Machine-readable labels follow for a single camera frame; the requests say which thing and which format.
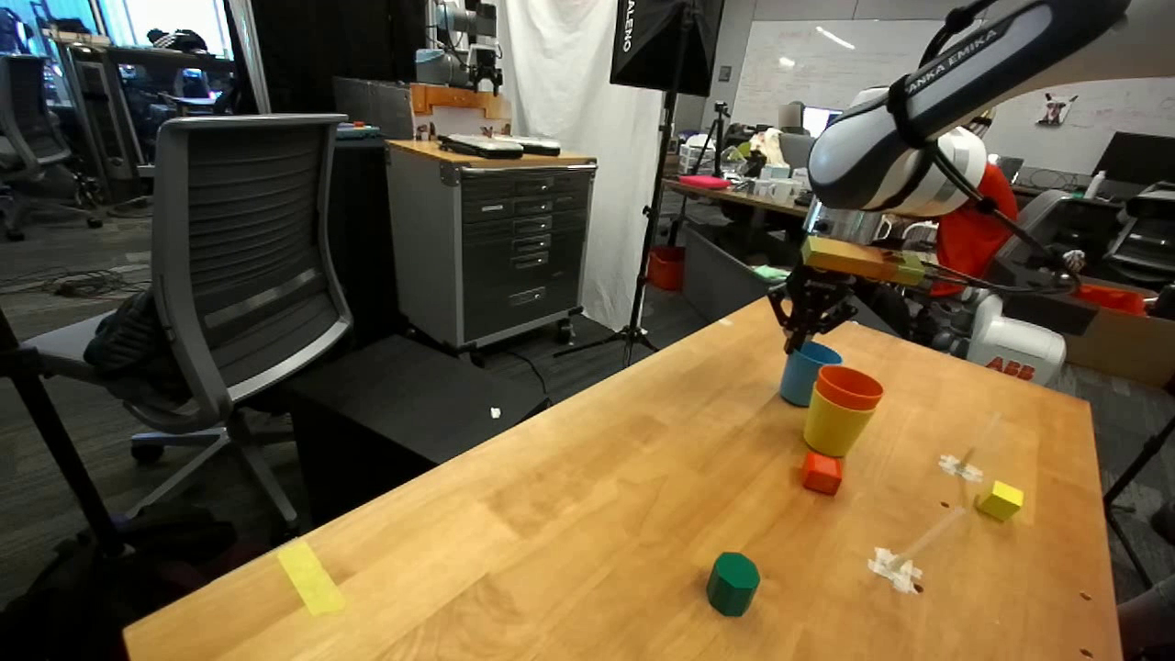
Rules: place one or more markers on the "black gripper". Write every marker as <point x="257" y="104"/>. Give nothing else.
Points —
<point x="815" y="300"/>

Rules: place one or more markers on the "blue plastic cup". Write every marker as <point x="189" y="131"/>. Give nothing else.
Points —
<point x="803" y="377"/>

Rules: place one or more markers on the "orange plastic cup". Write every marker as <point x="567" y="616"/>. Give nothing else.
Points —
<point x="848" y="390"/>

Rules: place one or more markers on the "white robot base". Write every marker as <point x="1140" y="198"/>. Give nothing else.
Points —
<point x="1010" y="341"/>

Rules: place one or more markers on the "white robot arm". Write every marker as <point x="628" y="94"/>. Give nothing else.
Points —
<point x="903" y="133"/>

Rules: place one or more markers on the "yellow plastic cup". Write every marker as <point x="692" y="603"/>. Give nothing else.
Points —
<point x="834" y="428"/>

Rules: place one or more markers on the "red wooden block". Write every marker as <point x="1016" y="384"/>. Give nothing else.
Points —
<point x="819" y="474"/>

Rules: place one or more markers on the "cluttered background desk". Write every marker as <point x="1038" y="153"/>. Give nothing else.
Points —
<point x="747" y="193"/>

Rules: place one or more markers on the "red bucket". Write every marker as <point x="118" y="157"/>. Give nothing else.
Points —
<point x="667" y="269"/>

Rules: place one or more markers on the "black light stand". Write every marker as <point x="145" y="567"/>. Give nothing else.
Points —
<point x="661" y="208"/>

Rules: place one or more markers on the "seated background person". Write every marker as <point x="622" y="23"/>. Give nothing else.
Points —
<point x="794" y="131"/>

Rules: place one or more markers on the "clear plastic piece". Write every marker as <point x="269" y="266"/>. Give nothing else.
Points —
<point x="895" y="572"/>
<point x="960" y="466"/>

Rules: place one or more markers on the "yellow wooden block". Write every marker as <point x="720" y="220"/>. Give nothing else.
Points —
<point x="1001" y="502"/>

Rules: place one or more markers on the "green wooden cylinder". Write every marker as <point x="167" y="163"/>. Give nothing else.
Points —
<point x="731" y="584"/>

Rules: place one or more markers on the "large cardboard box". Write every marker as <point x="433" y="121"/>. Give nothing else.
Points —
<point x="1125" y="341"/>

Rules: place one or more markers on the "black softbox light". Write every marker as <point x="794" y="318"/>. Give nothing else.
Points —
<point x="661" y="43"/>

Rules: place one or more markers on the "grey drawer cabinet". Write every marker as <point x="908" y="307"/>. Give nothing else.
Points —
<point x="490" y="258"/>

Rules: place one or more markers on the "white backdrop curtain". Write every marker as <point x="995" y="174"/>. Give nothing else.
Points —
<point x="563" y="86"/>

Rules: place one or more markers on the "black flat device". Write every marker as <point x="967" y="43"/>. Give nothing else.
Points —
<point x="482" y="143"/>

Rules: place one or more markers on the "black low platform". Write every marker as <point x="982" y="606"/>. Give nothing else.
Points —
<point x="417" y="390"/>

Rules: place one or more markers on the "brown cardboard box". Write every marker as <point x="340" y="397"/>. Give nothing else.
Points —
<point x="454" y="110"/>

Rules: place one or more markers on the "yellow tape strip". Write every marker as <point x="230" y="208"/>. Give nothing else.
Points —
<point x="309" y="576"/>

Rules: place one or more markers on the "grey mesh office chair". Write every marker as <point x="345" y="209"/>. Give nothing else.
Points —
<point x="242" y="244"/>

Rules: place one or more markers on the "black stand leg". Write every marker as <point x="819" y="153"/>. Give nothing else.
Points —
<point x="50" y="428"/>

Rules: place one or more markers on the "dark office chair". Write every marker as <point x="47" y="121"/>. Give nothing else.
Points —
<point x="30" y="121"/>

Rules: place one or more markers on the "tan wrist camera mount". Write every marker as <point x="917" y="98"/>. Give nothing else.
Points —
<point x="858" y="258"/>

